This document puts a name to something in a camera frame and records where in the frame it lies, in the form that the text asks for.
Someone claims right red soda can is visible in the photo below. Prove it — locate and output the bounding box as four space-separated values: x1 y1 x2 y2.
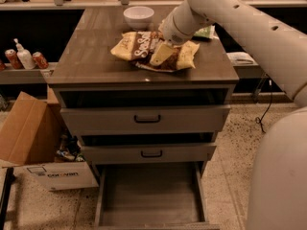
33 52 49 69

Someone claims drawer with black handle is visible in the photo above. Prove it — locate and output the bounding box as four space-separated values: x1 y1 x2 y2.
60 105 230 135
82 143 216 164

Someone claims top drawer with black handle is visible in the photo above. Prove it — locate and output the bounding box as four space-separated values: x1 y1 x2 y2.
60 105 230 135

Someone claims grey drawer cabinet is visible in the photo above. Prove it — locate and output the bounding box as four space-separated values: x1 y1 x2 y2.
47 5 240 230

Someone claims middle drawer with black handle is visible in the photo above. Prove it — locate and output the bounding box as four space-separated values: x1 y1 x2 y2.
82 143 216 164

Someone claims black floor cable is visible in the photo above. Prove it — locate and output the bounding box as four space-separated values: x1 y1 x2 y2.
254 79 273 134

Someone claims left red soda can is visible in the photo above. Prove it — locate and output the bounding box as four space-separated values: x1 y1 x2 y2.
5 49 23 69

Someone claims brown sea salt chip bag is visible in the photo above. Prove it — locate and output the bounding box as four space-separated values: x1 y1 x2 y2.
110 32 200 73

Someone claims black stand left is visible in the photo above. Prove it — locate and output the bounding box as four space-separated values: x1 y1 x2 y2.
0 168 15 230

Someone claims open bottom drawer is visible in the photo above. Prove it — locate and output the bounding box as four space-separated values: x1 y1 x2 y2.
94 162 220 230

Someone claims white ceramic bowl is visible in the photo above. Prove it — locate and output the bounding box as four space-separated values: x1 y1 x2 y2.
123 6 154 31

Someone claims red soda can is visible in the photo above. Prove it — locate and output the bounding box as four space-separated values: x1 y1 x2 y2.
5 49 23 69
33 52 49 69

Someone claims white pump bottle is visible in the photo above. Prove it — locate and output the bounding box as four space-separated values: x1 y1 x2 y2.
14 38 35 70

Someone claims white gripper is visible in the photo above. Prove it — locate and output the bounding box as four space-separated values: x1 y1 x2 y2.
150 8 201 66

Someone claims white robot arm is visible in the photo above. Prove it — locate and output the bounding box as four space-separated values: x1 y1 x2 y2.
160 0 307 230

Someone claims green chip bag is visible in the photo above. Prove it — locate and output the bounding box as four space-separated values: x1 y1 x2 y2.
194 25 215 39

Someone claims open cardboard box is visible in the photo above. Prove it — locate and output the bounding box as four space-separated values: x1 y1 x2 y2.
0 92 98 191

